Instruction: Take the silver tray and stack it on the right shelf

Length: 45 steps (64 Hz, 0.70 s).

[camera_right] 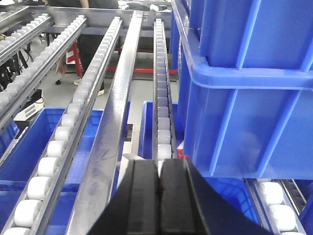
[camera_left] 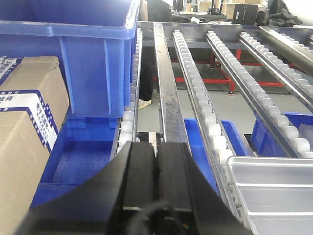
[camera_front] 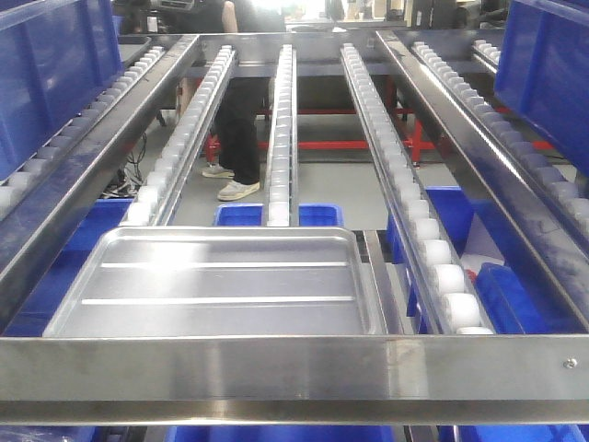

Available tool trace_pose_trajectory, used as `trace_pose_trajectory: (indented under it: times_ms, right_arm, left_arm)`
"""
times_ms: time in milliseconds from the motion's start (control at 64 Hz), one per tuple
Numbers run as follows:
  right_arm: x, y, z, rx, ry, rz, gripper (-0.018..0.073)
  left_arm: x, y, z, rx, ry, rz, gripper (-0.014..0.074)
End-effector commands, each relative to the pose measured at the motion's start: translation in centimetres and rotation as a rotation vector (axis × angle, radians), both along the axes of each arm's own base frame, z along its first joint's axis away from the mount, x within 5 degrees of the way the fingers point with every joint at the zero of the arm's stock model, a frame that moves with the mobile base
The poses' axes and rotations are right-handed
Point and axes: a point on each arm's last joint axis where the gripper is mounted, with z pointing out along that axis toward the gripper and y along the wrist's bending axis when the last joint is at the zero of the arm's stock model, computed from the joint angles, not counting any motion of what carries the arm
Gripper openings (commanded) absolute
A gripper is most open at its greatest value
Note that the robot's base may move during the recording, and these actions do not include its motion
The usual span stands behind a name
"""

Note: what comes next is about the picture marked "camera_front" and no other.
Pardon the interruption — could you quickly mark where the small silver ribbed tray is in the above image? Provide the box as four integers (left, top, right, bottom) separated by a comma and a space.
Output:
44, 227, 385, 338

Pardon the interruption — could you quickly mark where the steel front shelf bar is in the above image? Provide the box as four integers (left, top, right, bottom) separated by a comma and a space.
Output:
1, 335, 588, 425

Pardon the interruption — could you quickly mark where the white roller track centre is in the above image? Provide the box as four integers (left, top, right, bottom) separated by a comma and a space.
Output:
263, 44, 298, 227

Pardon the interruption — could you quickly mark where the blue bin below centre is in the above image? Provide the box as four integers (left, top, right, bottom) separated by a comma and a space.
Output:
213, 203, 344, 227

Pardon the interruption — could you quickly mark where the blue bin below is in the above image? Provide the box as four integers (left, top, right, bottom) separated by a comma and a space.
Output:
213, 203, 344, 227
386, 184, 576, 336
3, 198, 132, 337

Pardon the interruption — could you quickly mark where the person in black trousers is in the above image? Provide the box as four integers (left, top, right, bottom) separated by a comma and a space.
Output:
202, 1, 285, 202

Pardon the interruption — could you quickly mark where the white roller track left-centre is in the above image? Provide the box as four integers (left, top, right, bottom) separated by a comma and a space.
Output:
120, 45, 237, 227

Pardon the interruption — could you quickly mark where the white roller track right-centre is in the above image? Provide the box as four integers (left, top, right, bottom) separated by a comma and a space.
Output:
341, 43, 495, 335

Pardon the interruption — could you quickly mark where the blue bin below left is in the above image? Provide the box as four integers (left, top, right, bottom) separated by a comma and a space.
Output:
3, 198, 132, 337

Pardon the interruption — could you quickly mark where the blue bin below right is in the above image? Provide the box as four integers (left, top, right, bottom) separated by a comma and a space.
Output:
386, 184, 576, 336

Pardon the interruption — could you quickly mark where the white roller track far right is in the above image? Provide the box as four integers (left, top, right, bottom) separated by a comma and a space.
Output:
412, 41, 588, 236

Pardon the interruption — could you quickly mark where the white roller track far left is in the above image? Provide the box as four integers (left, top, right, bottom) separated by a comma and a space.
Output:
1, 45, 166, 219

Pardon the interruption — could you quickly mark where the blue bin upper right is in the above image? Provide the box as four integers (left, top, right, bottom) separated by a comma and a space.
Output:
494, 1, 588, 174

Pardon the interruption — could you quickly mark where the blue bin upper left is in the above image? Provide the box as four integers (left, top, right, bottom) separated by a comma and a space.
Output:
1, 1, 122, 179

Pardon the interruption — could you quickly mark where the red metal floor frame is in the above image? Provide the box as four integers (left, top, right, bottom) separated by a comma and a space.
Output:
203, 77, 555, 166

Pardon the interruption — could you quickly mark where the right steel divider rail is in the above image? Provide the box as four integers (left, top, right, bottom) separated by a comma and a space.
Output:
375, 31, 588, 331

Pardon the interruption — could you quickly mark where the steel divider rail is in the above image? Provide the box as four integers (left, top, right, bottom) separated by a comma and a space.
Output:
375, 31, 588, 331
1, 34, 198, 327

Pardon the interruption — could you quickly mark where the left steel divider rail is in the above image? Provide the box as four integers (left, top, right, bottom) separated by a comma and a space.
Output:
1, 34, 198, 327

